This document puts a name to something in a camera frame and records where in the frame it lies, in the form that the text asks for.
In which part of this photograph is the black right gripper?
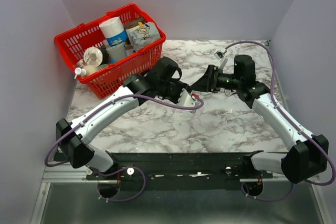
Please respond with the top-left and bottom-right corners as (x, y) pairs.
(191, 65), (242, 93)

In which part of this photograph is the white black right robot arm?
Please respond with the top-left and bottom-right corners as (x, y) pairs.
(191, 55), (329, 184)

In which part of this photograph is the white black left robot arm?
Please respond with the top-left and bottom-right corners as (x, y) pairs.
(56, 57), (196, 179)

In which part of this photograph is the grey cartoon snack bag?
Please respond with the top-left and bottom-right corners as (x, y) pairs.
(128, 22), (161, 52)

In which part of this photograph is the grey paper cup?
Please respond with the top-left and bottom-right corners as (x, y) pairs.
(106, 42), (128, 63)

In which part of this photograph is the brown chocolate package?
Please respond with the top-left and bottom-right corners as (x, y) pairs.
(124, 17), (145, 30)

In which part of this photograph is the white paper towel roll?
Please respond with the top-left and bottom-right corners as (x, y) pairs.
(99, 17), (128, 46)

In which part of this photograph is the white pump lotion bottle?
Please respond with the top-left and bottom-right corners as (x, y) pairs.
(74, 65), (99, 79)

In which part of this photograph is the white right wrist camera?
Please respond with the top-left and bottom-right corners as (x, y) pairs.
(214, 49), (228, 72)

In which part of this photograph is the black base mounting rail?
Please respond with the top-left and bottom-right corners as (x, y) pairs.
(86, 152), (280, 191)

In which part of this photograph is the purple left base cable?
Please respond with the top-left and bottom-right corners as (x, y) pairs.
(98, 165), (147, 204)

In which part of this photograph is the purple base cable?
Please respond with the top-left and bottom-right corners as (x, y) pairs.
(240, 182), (295, 203)
(98, 165), (147, 204)

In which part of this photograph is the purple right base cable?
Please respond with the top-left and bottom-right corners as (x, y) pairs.
(240, 182), (295, 203)

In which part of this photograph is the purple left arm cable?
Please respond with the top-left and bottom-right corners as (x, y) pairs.
(44, 94), (205, 167)

